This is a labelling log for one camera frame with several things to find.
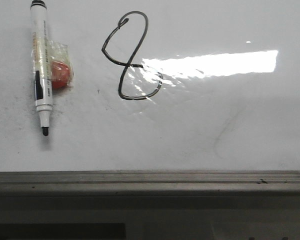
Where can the red round magnet taped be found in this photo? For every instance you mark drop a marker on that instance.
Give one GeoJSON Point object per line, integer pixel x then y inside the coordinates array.
{"type": "Point", "coordinates": [60, 65]}

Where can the white whiteboard marker pen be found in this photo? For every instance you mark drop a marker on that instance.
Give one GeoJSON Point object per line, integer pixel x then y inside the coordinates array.
{"type": "Point", "coordinates": [41, 64]}

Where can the white whiteboard surface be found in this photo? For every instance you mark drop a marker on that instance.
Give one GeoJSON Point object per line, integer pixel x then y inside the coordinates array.
{"type": "Point", "coordinates": [158, 85]}

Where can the grey aluminium whiteboard frame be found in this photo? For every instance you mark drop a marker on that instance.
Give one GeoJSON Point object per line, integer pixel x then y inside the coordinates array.
{"type": "Point", "coordinates": [149, 183]}

